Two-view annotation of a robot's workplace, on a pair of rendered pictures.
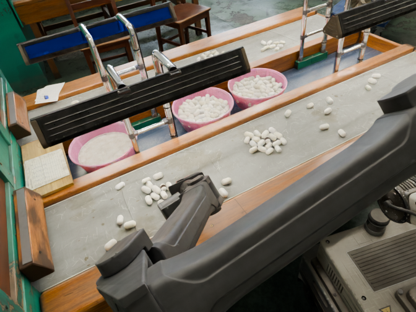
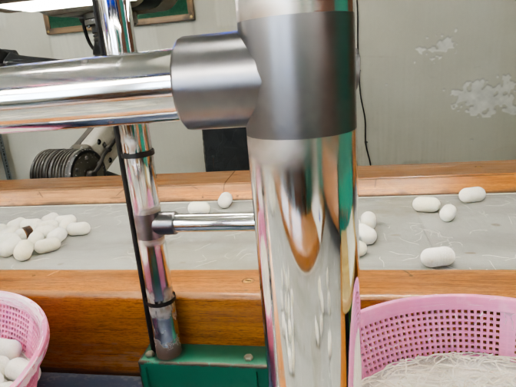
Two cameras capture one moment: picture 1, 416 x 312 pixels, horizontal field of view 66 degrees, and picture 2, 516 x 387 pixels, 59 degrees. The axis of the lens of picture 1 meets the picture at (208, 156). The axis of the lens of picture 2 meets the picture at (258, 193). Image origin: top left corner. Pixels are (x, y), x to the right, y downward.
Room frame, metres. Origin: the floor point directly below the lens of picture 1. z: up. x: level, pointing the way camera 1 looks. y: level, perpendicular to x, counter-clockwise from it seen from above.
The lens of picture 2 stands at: (1.22, 0.39, 0.96)
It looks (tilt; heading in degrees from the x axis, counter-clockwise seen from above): 16 degrees down; 213
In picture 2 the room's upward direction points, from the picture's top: 5 degrees counter-clockwise
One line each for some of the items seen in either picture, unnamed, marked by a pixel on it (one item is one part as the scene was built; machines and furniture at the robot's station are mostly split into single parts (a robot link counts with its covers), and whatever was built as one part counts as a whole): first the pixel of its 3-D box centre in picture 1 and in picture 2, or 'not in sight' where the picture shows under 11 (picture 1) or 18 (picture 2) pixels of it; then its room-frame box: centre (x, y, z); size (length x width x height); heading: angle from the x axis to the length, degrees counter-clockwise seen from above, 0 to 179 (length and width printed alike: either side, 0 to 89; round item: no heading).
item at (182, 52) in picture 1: (186, 64); not in sight; (1.72, 0.05, 0.67); 1.81 x 0.12 x 0.19; 112
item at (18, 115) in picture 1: (17, 112); not in sight; (1.20, 0.78, 0.83); 0.30 x 0.06 x 0.07; 22
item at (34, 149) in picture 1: (45, 163); not in sight; (0.90, 0.60, 0.77); 0.33 x 0.15 x 0.01; 22
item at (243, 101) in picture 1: (257, 91); not in sight; (1.26, -0.27, 0.72); 0.27 x 0.27 x 0.10
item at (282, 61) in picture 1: (218, 86); not in sight; (1.37, -0.10, 0.71); 1.81 x 0.05 x 0.11; 112
